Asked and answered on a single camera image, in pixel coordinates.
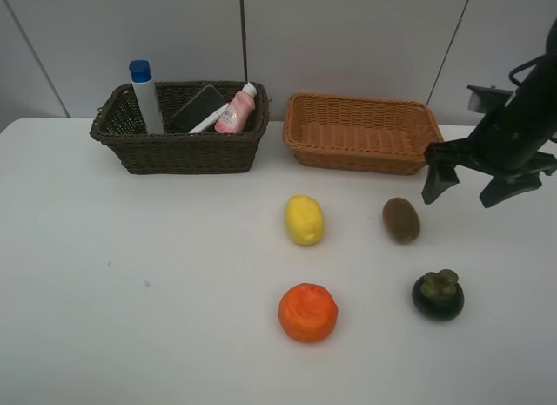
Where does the dark felt board eraser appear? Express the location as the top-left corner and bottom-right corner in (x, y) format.
(171, 85), (225, 133)

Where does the pink white-capped bottle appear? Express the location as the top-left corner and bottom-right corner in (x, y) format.
(215, 83), (257, 134)

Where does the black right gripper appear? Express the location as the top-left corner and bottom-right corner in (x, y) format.
(421, 115), (556, 208)

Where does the orange wicker basket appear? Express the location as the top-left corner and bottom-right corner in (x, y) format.
(283, 93), (443, 175)

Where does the brown kiwi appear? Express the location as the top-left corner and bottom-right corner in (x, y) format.
(382, 198), (421, 244)

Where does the white pink-tipped marker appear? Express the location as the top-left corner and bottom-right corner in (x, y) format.
(189, 103), (229, 134)

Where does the yellow lemon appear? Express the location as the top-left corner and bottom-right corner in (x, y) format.
(285, 195), (325, 246)

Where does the dark brown wicker basket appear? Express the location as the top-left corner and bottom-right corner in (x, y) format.
(90, 81), (269, 175)

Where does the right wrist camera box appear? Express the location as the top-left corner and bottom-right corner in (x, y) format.
(467, 85), (513, 114)

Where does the white blue-capped shampoo bottle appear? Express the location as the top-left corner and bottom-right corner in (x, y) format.
(129, 60), (164, 135)

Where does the dark mangosteen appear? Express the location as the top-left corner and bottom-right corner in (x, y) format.
(412, 269), (465, 321)

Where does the orange tangerine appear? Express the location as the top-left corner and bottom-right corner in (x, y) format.
(278, 283), (339, 343)

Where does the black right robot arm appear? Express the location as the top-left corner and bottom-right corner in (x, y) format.
(421, 28), (556, 208)

